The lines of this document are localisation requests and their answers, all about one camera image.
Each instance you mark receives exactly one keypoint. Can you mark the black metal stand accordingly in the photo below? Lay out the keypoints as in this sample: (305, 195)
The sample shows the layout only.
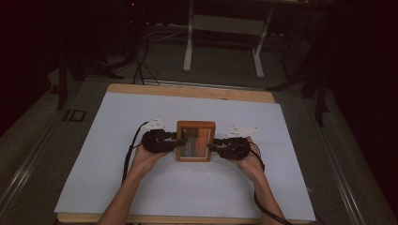
(81, 65)
(313, 78)

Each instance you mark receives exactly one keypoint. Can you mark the white metal desk frame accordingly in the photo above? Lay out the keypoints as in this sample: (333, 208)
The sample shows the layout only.
(225, 25)

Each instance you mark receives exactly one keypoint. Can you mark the person's right hand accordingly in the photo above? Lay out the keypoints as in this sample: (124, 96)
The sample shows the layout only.
(250, 164)

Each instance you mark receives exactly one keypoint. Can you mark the white paper sheet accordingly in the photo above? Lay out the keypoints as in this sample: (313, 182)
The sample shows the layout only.
(194, 193)

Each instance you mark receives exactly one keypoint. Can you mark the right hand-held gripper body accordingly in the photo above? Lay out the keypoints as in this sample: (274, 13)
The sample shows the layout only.
(233, 146)

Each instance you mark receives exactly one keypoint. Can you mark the wooden table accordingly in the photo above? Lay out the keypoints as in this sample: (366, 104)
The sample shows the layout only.
(187, 91)

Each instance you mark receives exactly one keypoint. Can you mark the person's left hand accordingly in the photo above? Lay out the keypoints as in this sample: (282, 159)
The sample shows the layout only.
(147, 159)

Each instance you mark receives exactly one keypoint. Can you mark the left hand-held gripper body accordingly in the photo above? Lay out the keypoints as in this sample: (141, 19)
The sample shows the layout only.
(156, 141)

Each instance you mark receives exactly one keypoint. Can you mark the wooden frame box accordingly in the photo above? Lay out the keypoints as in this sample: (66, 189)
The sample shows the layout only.
(195, 140)

